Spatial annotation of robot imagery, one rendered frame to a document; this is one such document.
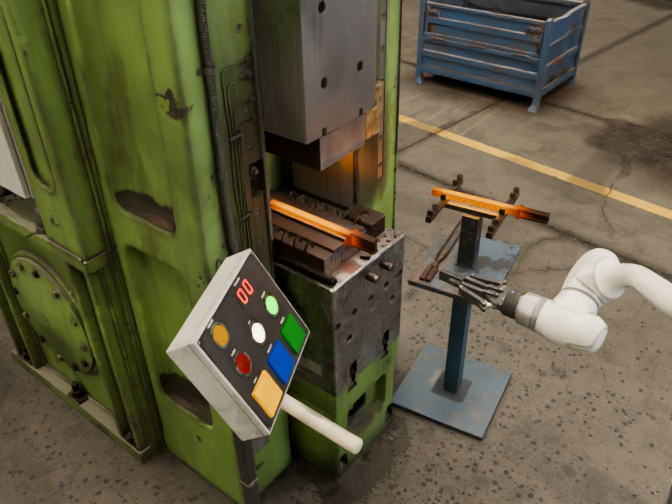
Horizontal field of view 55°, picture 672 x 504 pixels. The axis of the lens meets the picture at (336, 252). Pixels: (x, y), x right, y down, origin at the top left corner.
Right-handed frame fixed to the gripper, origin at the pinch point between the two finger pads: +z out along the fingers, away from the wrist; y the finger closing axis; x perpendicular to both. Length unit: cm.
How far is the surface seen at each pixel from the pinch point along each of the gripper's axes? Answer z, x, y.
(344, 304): 29.0, -16.5, -10.8
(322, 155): 35.0, 31.6, -11.5
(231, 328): 20, 15, -62
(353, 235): 32.6, 1.9, -1.2
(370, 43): 35, 56, 10
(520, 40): 138, -48, 356
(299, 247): 45.0, -1.7, -11.7
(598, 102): 82, -100, 401
